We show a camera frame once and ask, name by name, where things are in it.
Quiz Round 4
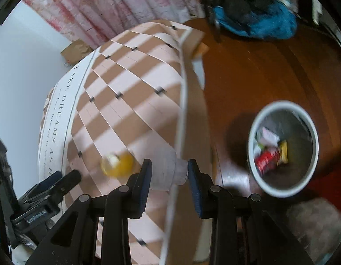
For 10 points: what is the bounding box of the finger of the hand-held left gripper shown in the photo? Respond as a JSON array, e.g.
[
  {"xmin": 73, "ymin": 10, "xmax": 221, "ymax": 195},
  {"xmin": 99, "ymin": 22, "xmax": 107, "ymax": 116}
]
[
  {"xmin": 46, "ymin": 169, "xmax": 82, "ymax": 200},
  {"xmin": 20, "ymin": 170, "xmax": 63, "ymax": 200}
]

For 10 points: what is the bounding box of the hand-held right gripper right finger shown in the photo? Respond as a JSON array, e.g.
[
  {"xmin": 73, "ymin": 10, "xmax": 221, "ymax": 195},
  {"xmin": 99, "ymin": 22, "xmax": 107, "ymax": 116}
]
[{"xmin": 187, "ymin": 159, "xmax": 316, "ymax": 265}]

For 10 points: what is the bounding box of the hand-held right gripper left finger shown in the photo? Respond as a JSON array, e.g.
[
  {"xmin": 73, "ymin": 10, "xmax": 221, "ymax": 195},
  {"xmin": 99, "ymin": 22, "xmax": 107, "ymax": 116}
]
[{"xmin": 26, "ymin": 159, "xmax": 154, "ymax": 265}]

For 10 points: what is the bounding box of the clear plastic bottle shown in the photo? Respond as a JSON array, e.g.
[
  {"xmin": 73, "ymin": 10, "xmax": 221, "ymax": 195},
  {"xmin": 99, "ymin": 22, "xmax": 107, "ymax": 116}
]
[{"xmin": 149, "ymin": 146, "xmax": 189, "ymax": 191}]

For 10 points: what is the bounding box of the small yellow plastic container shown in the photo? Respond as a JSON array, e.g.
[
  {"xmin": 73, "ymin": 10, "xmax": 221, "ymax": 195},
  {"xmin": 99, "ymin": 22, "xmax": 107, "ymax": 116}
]
[{"xmin": 100, "ymin": 152, "xmax": 135, "ymax": 178}]

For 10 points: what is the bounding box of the white and green box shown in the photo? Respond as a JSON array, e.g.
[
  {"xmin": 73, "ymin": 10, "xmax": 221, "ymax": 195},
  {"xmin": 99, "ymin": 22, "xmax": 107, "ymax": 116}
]
[{"xmin": 253, "ymin": 142, "xmax": 266, "ymax": 158}]

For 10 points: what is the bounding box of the red snack packet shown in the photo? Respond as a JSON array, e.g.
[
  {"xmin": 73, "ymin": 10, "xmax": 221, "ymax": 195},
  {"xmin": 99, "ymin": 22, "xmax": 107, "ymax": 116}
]
[{"xmin": 255, "ymin": 148, "xmax": 282, "ymax": 175}]

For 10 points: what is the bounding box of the white box with label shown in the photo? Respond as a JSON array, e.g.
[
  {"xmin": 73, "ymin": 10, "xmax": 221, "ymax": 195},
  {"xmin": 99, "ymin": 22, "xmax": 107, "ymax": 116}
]
[{"xmin": 257, "ymin": 127, "xmax": 280, "ymax": 146}]

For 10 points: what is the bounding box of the yellow panda snack packet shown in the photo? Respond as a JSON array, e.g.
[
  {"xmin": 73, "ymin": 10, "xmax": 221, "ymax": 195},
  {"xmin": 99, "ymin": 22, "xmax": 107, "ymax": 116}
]
[{"xmin": 277, "ymin": 140, "xmax": 290, "ymax": 164}]

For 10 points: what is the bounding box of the white round waste bin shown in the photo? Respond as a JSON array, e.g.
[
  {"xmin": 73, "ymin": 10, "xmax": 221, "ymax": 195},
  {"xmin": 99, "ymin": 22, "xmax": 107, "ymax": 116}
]
[{"xmin": 247, "ymin": 101, "xmax": 319, "ymax": 198}]

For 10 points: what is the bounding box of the brown paper bag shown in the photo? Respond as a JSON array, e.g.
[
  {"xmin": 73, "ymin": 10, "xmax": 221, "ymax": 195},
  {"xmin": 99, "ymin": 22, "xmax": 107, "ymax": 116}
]
[{"xmin": 61, "ymin": 40, "xmax": 95, "ymax": 66}]

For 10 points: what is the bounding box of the pink floral curtain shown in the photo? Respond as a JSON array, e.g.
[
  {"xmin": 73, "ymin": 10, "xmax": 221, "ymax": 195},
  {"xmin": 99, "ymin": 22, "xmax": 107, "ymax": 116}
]
[{"xmin": 23, "ymin": 0, "xmax": 207, "ymax": 44}]

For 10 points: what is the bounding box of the blue cloth bag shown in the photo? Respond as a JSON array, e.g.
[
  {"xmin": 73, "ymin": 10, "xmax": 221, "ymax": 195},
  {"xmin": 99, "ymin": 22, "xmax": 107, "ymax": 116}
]
[{"xmin": 212, "ymin": 1, "xmax": 298, "ymax": 40}]

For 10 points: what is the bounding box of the black clothes pile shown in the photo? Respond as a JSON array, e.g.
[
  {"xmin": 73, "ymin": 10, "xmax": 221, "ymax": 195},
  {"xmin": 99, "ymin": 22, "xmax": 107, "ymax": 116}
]
[{"xmin": 201, "ymin": 0, "xmax": 279, "ymax": 31}]

